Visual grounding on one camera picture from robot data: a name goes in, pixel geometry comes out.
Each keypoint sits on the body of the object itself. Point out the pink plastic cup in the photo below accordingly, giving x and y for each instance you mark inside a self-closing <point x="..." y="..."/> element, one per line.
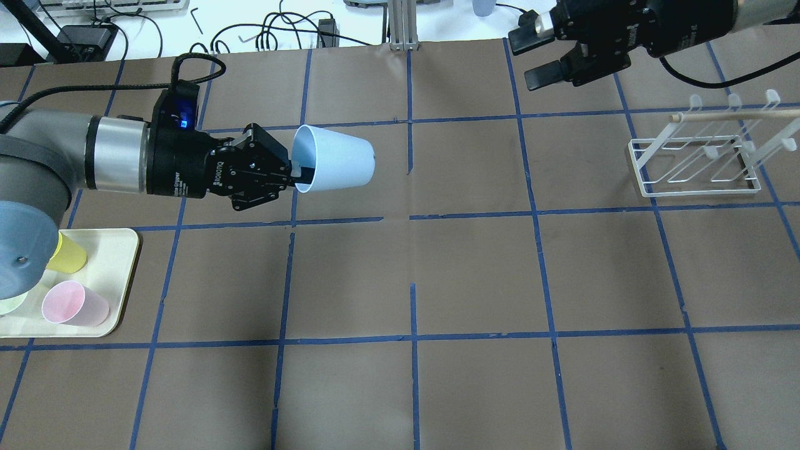
<point x="73" y="304"/>

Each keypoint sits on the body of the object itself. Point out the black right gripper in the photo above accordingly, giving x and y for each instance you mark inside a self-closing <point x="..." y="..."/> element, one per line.
<point x="678" y="28"/>

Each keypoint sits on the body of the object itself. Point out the light blue transferred cup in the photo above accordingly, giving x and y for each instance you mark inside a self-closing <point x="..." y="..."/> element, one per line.
<point x="341" y="161"/>

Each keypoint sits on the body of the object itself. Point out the yellow plastic cup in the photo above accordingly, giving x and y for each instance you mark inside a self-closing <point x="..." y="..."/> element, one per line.
<point x="68" y="256"/>

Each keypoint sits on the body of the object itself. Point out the blue cup on desk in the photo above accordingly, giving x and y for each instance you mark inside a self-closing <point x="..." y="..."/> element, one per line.
<point x="483" y="8"/>

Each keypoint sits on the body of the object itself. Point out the pale green plastic cup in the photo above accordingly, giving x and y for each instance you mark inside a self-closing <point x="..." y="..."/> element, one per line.
<point x="9" y="305"/>

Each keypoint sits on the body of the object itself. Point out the cream plastic serving tray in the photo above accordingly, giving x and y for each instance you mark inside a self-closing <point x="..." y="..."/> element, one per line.
<point x="111" y="259"/>

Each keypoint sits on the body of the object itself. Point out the white wire cup rack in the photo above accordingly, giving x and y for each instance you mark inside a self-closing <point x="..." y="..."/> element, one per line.
<point x="706" y="152"/>

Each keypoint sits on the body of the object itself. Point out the aluminium frame post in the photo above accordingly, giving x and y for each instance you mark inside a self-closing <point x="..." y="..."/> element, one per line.
<point x="402" y="25"/>

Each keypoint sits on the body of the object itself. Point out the black monitor stand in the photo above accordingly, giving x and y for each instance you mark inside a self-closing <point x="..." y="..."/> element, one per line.
<point x="64" y="43"/>

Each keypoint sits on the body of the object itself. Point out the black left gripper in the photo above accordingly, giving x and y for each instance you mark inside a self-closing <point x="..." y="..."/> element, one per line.
<point x="181" y="164"/>

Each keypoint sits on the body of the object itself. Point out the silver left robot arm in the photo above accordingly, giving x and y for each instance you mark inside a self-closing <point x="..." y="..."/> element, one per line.
<point x="48" y="155"/>

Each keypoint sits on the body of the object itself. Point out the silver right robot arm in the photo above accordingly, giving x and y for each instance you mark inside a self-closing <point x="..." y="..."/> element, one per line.
<point x="748" y="14"/>

